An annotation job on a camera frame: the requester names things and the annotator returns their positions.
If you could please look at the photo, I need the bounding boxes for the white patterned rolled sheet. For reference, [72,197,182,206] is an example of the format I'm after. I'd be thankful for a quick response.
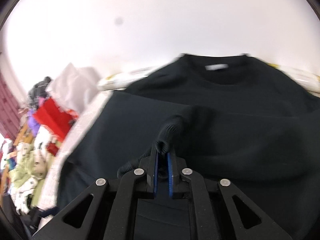
[97,68,152,91]

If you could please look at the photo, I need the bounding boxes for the black sweatshirt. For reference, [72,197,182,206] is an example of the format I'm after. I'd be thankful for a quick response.
[57,55,319,239]

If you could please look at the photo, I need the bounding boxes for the pile of colourful clothes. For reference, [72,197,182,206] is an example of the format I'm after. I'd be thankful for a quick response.
[1,76,60,215]

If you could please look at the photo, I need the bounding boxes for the white plastic bag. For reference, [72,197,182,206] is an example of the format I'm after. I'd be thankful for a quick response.
[46,63,101,115]

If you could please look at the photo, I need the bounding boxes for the red shopping bag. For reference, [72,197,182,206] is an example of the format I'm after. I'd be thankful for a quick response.
[33,98,78,143]

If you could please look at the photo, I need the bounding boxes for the striped bed quilt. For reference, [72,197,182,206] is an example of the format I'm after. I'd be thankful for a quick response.
[37,90,113,210]

